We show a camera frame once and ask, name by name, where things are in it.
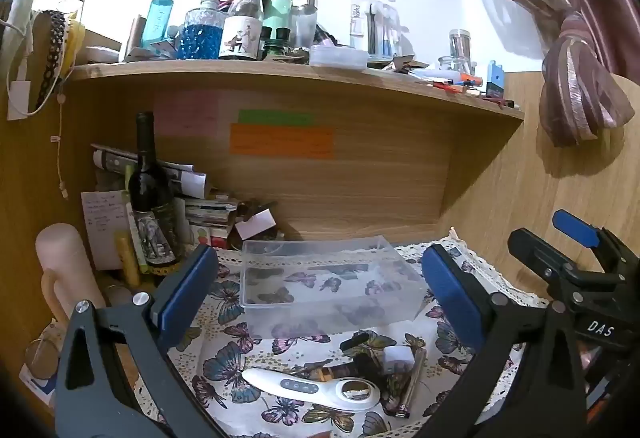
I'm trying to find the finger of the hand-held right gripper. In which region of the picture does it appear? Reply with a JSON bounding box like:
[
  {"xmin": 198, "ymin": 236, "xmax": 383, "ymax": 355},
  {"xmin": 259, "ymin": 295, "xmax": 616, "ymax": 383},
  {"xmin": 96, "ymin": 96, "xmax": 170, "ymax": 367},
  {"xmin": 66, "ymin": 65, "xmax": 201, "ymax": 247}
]
[
  {"xmin": 507, "ymin": 227, "xmax": 582, "ymax": 292},
  {"xmin": 552, "ymin": 209, "xmax": 640, "ymax": 272}
]

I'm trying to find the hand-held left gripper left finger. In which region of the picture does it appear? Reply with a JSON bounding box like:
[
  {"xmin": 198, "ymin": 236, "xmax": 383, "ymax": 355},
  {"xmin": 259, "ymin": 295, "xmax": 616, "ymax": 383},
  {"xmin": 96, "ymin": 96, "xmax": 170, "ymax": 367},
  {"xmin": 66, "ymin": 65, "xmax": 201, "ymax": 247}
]
[{"xmin": 54, "ymin": 244, "xmax": 231, "ymax": 438}]

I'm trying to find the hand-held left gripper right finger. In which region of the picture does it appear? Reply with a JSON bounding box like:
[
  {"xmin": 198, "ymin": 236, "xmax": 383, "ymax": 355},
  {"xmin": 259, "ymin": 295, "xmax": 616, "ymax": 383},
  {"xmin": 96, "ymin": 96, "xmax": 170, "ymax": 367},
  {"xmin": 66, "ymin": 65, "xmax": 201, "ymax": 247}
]
[{"xmin": 421, "ymin": 243, "xmax": 588, "ymax": 438}]

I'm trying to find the thin metal pen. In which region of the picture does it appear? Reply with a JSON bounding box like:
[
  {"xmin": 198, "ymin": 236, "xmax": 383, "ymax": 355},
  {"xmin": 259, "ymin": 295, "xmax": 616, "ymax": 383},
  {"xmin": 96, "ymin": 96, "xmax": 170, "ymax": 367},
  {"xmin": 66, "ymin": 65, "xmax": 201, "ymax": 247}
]
[{"xmin": 395, "ymin": 347, "xmax": 428, "ymax": 419}]

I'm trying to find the clear plastic box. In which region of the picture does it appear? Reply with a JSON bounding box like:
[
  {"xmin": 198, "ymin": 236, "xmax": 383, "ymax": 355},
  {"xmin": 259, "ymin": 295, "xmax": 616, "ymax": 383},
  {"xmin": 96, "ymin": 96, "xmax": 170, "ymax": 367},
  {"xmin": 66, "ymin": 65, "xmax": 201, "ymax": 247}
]
[{"xmin": 240, "ymin": 234, "xmax": 430, "ymax": 338}]

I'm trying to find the dark brown tube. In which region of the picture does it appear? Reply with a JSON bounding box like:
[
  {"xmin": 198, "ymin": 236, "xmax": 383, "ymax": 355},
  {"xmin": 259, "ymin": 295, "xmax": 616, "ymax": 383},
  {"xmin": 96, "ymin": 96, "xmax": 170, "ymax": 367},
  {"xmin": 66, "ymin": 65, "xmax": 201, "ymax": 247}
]
[{"xmin": 292, "ymin": 354, "xmax": 386, "ymax": 381}]

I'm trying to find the white handheld massager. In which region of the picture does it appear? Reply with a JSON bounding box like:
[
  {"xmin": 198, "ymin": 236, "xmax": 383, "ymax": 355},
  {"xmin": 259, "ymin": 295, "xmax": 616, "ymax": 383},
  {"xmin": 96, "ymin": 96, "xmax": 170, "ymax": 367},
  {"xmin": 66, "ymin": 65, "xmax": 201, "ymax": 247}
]
[{"xmin": 241, "ymin": 367, "xmax": 383, "ymax": 410}]

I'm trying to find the yellow tube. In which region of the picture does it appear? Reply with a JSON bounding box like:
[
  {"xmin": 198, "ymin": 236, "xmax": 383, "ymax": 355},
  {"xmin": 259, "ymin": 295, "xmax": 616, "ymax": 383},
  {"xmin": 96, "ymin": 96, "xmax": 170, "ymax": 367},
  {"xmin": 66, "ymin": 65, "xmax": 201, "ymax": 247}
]
[{"xmin": 115, "ymin": 231, "xmax": 142, "ymax": 288}]

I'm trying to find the small white block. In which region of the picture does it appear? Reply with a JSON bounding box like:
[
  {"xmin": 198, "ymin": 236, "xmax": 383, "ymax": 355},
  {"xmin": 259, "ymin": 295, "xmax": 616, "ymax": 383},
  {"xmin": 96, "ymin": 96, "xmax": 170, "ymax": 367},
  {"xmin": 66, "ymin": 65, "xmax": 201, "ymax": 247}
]
[{"xmin": 384, "ymin": 346, "xmax": 416, "ymax": 374}]

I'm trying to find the white paper card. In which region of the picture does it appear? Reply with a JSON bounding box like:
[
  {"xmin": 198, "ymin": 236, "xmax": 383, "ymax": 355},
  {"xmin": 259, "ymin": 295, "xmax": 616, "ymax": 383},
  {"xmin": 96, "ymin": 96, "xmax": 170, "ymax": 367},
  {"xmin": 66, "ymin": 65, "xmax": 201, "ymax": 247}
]
[{"xmin": 234, "ymin": 210, "xmax": 277, "ymax": 240}]

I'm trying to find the butterfly print tablecloth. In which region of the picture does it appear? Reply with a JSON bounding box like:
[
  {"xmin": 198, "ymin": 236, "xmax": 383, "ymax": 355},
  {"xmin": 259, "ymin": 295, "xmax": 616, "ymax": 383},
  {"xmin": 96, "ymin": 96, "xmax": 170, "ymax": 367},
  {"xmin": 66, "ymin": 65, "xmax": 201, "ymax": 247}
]
[{"xmin": 135, "ymin": 227, "xmax": 548, "ymax": 438}]

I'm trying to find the dark wine bottle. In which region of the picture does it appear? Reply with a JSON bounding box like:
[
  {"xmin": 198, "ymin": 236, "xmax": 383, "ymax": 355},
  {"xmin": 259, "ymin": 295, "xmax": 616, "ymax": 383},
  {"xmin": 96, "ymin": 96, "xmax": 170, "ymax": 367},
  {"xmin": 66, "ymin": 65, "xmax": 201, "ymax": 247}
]
[{"xmin": 126, "ymin": 111, "xmax": 182, "ymax": 268}]

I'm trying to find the white handwritten note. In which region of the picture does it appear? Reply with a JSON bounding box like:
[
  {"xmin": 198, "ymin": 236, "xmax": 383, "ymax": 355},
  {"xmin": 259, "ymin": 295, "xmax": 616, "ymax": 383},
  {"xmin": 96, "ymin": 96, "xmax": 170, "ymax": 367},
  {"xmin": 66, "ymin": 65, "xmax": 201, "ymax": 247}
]
[{"xmin": 80, "ymin": 191, "xmax": 132, "ymax": 271}]

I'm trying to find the orange object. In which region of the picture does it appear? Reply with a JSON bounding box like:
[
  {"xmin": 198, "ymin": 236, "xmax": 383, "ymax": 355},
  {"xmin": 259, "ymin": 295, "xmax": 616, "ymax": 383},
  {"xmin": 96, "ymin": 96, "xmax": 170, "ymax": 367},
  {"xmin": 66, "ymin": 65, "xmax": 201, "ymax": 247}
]
[{"xmin": 585, "ymin": 405, "xmax": 613, "ymax": 431}]

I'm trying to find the small black clip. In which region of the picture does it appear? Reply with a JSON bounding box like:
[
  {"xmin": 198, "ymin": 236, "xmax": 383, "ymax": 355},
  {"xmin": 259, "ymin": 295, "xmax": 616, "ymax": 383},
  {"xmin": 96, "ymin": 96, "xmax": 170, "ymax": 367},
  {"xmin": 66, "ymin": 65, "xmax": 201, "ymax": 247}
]
[{"xmin": 340, "ymin": 331, "xmax": 371, "ymax": 352}]

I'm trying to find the pale pink bottle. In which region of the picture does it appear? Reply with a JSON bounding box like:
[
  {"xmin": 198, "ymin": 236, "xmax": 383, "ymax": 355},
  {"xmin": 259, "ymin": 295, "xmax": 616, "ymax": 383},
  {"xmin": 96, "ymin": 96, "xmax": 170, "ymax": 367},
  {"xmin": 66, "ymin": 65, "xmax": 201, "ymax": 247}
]
[{"xmin": 34, "ymin": 223, "xmax": 108, "ymax": 324}]

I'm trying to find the small blue box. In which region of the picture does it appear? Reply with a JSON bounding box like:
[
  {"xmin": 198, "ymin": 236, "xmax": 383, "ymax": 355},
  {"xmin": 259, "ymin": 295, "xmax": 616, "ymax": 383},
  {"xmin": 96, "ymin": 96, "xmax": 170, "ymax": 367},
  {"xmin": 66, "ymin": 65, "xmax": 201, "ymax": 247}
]
[{"xmin": 486, "ymin": 60, "xmax": 506, "ymax": 98}]

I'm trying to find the pink sticky note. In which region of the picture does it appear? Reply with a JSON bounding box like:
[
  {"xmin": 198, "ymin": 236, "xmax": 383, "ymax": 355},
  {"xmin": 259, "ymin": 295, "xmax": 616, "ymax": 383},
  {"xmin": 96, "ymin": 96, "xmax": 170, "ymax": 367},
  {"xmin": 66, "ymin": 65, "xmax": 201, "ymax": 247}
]
[{"xmin": 153, "ymin": 91, "xmax": 220, "ymax": 137}]

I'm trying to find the orange sticky note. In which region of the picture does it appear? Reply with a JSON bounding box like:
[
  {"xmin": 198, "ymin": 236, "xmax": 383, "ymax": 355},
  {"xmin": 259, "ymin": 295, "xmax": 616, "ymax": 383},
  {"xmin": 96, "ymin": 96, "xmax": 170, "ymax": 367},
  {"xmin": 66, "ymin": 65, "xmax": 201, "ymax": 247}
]
[{"xmin": 229, "ymin": 123, "xmax": 335, "ymax": 160}]

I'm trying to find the green sticky note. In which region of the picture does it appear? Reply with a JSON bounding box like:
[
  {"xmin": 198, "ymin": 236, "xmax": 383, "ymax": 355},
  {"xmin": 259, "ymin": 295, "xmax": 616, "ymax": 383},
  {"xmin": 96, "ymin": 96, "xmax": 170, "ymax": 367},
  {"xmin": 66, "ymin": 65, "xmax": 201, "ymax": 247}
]
[{"xmin": 237, "ymin": 109, "xmax": 316, "ymax": 126}]

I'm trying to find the pile of pens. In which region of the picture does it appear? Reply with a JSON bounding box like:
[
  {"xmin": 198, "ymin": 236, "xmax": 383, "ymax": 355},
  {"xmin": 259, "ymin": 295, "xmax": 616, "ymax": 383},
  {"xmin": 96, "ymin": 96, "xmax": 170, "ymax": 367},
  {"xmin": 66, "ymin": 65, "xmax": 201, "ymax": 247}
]
[{"xmin": 395, "ymin": 56, "xmax": 516, "ymax": 109}]

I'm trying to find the striped mauve curtain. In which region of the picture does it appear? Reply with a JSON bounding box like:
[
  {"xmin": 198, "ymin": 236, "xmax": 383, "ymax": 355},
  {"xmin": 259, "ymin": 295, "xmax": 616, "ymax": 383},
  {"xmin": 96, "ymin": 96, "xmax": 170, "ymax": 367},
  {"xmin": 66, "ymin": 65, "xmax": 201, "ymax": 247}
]
[{"xmin": 447, "ymin": 0, "xmax": 640, "ymax": 148}]

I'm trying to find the tall clear glass jar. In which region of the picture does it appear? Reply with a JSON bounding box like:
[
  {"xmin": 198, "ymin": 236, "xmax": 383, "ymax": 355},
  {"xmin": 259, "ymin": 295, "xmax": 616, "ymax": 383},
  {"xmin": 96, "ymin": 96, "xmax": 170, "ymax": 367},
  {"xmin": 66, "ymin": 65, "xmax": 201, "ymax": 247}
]
[{"xmin": 448, "ymin": 29, "xmax": 473, "ymax": 74}]

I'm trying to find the wooden shelf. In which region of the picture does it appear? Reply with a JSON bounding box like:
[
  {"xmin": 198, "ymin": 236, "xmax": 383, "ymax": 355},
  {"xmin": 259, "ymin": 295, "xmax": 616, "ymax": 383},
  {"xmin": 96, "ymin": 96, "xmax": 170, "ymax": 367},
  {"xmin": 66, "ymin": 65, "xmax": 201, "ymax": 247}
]
[{"xmin": 65, "ymin": 58, "xmax": 526, "ymax": 121}]

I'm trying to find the glass bottle with blue beads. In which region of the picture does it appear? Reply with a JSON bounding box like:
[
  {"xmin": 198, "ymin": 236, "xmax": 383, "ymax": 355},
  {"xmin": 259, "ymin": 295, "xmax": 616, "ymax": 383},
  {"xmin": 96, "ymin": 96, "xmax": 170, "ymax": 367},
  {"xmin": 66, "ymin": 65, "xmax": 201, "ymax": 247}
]
[{"xmin": 177, "ymin": 0, "xmax": 226, "ymax": 60}]

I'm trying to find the dark ink bottle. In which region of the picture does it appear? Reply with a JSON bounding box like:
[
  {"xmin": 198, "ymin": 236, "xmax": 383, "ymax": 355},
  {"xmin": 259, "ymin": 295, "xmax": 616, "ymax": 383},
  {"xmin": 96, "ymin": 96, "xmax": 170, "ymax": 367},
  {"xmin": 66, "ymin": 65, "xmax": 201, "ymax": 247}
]
[{"xmin": 262, "ymin": 26, "xmax": 293, "ymax": 60}]

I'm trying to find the clear lidded plastic container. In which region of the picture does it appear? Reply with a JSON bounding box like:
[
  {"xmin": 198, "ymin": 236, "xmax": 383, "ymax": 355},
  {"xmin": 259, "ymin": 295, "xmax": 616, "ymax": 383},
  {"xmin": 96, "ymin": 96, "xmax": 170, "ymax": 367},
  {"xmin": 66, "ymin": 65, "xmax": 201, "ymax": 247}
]
[{"xmin": 309, "ymin": 44, "xmax": 370, "ymax": 68}]

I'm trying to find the tall teal bottle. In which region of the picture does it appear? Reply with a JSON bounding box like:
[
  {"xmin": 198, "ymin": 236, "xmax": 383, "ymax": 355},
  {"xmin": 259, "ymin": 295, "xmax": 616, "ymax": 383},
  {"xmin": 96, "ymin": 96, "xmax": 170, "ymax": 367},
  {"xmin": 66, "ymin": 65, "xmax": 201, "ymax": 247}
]
[{"xmin": 140, "ymin": 0, "xmax": 178, "ymax": 48}]

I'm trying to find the patterned lace band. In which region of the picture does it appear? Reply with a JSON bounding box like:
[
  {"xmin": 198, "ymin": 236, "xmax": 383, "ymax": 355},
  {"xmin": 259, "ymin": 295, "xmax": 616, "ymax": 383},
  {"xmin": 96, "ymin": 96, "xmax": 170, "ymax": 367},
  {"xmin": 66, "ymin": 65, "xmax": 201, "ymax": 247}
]
[{"xmin": 34, "ymin": 8, "xmax": 68, "ymax": 116}]

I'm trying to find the clear bottle with picture label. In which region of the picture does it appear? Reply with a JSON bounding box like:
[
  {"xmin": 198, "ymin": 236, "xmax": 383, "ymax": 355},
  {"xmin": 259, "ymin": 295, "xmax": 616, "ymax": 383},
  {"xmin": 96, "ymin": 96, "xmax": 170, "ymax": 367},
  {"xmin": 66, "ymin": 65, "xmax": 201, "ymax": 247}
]
[{"xmin": 218, "ymin": 0, "xmax": 266, "ymax": 62}]

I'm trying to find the toothbrush blister pack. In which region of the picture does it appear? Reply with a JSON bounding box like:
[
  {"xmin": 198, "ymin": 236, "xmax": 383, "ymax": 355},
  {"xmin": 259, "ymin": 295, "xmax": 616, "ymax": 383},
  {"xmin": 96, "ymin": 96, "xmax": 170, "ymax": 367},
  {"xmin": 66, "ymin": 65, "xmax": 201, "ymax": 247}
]
[{"xmin": 350, "ymin": 0, "xmax": 401, "ymax": 58}]

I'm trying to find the glass jar with metal lid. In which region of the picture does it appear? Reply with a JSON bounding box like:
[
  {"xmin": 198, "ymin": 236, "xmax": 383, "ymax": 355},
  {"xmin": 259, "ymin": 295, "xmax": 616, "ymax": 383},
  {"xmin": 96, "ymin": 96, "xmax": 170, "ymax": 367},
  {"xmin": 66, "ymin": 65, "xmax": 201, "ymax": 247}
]
[{"xmin": 289, "ymin": 0, "xmax": 320, "ymax": 50}]

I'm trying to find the mint green pump bottle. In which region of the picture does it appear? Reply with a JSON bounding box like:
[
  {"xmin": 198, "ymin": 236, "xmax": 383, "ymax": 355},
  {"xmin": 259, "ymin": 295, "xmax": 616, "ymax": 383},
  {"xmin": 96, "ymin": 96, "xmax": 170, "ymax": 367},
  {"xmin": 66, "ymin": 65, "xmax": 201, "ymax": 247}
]
[{"xmin": 261, "ymin": 0, "xmax": 293, "ymax": 42}]

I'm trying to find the white plastic bag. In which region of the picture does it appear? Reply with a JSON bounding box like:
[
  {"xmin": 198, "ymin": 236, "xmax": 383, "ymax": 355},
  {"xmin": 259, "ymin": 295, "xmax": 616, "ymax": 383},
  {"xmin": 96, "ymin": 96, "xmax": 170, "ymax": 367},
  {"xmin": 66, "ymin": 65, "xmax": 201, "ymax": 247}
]
[{"xmin": 0, "ymin": 0, "xmax": 38, "ymax": 84}]

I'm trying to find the white charger with cable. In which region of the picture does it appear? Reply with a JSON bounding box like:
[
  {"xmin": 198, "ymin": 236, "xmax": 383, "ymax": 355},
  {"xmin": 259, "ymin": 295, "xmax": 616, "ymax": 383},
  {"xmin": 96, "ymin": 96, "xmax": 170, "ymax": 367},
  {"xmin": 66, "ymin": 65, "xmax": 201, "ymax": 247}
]
[{"xmin": 0, "ymin": 16, "xmax": 36, "ymax": 121}]

